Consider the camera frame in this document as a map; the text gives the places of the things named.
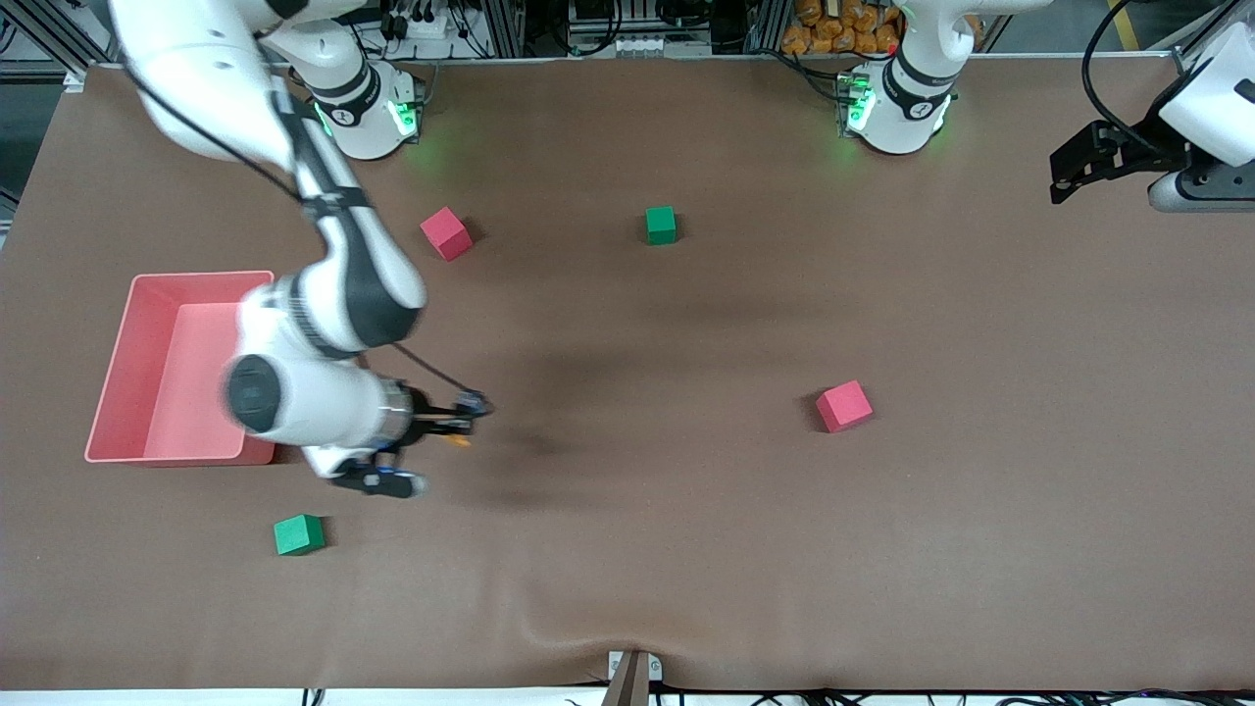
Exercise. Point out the white connector rail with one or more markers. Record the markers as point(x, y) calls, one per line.
point(637, 44)

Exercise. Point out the pink plastic bin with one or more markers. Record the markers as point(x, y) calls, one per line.
point(167, 373)

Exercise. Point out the grey table edge clamp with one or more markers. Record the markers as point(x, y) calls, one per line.
point(632, 672)

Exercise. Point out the pink foam cube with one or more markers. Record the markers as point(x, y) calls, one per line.
point(843, 405)
point(446, 233)

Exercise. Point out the white power strip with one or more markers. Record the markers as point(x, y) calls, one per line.
point(426, 26)

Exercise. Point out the bag of orange items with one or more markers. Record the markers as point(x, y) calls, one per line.
point(833, 34)

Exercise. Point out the aluminium frame corner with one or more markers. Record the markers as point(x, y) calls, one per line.
point(1181, 59)
point(39, 29)

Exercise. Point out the brown table mat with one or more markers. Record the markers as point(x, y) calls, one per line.
point(686, 539)

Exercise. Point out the green foam cube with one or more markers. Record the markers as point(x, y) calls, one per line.
point(660, 225)
point(299, 534)

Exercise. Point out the aluminium frame post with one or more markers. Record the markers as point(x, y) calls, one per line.
point(765, 25)
point(505, 29)

